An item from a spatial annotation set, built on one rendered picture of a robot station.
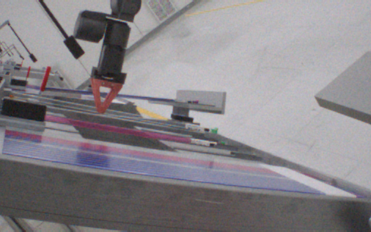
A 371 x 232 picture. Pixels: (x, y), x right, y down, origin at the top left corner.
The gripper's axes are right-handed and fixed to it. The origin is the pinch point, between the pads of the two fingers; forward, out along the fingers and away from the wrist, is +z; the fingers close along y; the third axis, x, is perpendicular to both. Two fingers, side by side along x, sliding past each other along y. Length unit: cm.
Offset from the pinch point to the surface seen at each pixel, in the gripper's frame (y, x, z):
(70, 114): -7.1, -5.9, 3.4
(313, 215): 61, 17, 3
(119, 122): -7.1, 6.6, 3.1
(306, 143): -92, 124, 6
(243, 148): 15.8, 29.3, 1.4
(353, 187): 54, 29, 0
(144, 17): -749, 191, -114
